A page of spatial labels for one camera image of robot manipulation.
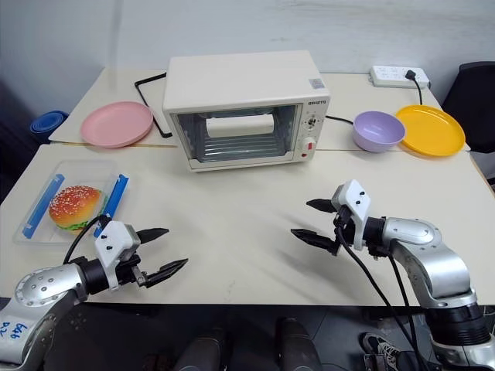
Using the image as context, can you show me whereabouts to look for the black chair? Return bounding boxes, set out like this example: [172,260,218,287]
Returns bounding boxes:
[441,60,495,155]

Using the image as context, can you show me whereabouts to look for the white power strip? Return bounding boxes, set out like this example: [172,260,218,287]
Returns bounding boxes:
[367,65,432,90]

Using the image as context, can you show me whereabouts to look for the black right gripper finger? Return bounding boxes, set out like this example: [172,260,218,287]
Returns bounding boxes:
[306,198,336,214]
[290,228,342,257]

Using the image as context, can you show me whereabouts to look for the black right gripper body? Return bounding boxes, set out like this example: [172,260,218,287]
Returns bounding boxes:
[330,204,356,257]

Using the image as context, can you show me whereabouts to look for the pink plate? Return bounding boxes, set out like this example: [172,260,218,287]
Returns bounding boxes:
[80,100,155,149]

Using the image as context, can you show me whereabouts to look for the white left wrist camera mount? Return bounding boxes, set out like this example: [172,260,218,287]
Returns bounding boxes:
[94,220,141,291]

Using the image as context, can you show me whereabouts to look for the clear plastic container blue clips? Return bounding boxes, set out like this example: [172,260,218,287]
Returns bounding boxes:
[12,158,131,246]

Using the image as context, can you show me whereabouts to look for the black plug with cable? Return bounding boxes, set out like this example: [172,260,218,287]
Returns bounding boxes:
[403,69,425,107]

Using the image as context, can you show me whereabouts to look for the toy hamburger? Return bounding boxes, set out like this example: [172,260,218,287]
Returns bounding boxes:
[48,185,104,235]

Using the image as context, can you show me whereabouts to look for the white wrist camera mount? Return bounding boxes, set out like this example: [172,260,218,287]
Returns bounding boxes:
[94,220,141,291]
[331,179,372,252]

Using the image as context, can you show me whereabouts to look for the sneaker shoe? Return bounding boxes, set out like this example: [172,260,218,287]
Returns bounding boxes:
[360,332,404,371]

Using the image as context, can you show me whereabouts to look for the black power cord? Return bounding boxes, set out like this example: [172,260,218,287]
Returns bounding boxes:
[324,114,355,126]

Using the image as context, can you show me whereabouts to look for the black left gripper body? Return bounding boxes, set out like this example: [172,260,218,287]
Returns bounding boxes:
[114,226,150,289]

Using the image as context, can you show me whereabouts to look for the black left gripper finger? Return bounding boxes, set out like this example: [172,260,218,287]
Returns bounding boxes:
[140,257,189,288]
[137,227,170,245]

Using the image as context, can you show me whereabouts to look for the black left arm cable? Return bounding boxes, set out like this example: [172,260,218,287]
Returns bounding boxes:
[63,214,111,266]

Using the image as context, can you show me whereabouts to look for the purple bowl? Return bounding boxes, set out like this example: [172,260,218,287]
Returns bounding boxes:
[351,111,407,153]

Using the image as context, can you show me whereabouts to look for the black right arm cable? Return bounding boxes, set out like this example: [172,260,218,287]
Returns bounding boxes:
[386,250,423,371]
[333,216,431,371]

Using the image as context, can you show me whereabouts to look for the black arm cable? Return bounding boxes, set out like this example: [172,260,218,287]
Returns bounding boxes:
[333,216,431,371]
[386,250,423,371]
[63,214,111,266]

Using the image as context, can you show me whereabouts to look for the glass oven door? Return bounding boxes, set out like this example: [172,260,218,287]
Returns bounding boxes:
[169,103,304,165]

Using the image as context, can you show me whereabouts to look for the yellow plate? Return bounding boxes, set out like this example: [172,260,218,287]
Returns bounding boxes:
[394,104,466,158]

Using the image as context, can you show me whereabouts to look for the dark rounded shape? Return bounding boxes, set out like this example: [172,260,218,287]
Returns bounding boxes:
[176,327,234,371]
[275,317,324,371]

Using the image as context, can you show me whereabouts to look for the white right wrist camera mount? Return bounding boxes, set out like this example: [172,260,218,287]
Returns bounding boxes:
[331,179,372,252]

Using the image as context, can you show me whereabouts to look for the white toaster oven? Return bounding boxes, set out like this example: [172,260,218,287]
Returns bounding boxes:
[162,49,331,174]

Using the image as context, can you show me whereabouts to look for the black bent metal bar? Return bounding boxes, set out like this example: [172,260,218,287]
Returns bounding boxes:
[134,71,173,139]

